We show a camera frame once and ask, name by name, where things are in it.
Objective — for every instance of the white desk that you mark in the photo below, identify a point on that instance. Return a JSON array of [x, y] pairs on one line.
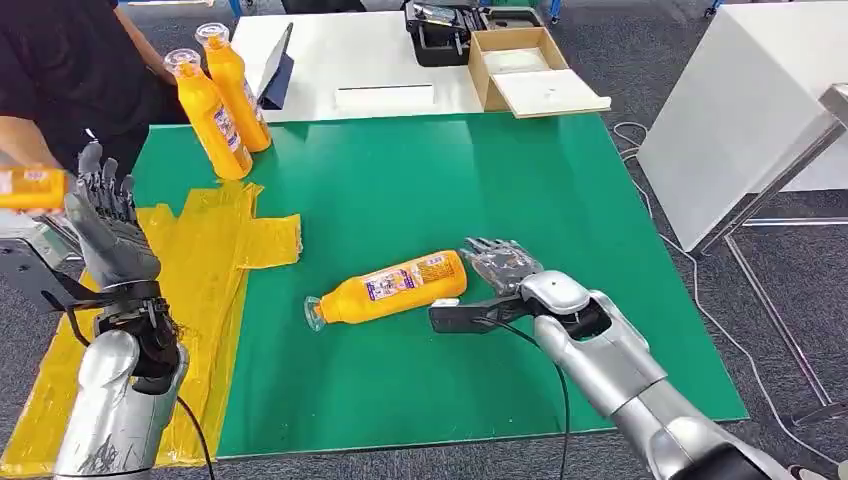
[[351, 46]]

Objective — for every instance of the orange drink bottle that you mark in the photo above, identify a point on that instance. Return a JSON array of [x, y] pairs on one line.
[[235, 86], [33, 189], [212, 126], [391, 291]]

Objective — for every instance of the white table with metal frame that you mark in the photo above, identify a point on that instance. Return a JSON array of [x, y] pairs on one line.
[[729, 112]]

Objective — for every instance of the open cardboard box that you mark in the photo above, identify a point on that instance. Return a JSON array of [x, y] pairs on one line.
[[480, 75]]

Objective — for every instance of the blue metal frame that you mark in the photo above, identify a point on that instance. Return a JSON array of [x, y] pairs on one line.
[[234, 6]]

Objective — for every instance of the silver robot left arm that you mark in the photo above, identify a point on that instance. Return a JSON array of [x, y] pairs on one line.
[[112, 411]]

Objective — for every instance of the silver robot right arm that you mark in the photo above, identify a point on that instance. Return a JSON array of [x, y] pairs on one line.
[[616, 371]]

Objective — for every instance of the yellow plastic sheet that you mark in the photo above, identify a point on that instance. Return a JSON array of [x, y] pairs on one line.
[[212, 265]]

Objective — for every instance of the white foam sheet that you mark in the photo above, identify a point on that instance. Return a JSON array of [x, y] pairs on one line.
[[517, 60]]

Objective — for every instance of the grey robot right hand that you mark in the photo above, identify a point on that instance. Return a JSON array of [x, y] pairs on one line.
[[503, 265]]

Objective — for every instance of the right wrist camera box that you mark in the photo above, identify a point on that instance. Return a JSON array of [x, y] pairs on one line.
[[464, 318]]

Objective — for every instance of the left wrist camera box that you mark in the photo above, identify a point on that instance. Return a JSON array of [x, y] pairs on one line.
[[30, 272]]

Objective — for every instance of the black tool case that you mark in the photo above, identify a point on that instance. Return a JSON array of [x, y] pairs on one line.
[[436, 42]]

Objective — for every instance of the tablet in dark blue case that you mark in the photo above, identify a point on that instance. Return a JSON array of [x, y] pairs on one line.
[[281, 73]]

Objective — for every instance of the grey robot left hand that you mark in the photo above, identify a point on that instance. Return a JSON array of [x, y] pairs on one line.
[[112, 245]]

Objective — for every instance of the blue table leg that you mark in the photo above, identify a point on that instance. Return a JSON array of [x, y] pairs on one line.
[[556, 10]]

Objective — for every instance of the green table mat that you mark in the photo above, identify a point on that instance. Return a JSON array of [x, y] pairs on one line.
[[411, 185]]

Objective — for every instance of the person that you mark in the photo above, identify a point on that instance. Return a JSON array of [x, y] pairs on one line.
[[66, 60]]

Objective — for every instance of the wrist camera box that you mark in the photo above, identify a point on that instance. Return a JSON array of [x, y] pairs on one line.
[[30, 272], [464, 318]]

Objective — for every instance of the white box lid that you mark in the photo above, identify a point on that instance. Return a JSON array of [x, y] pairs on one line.
[[551, 93]]

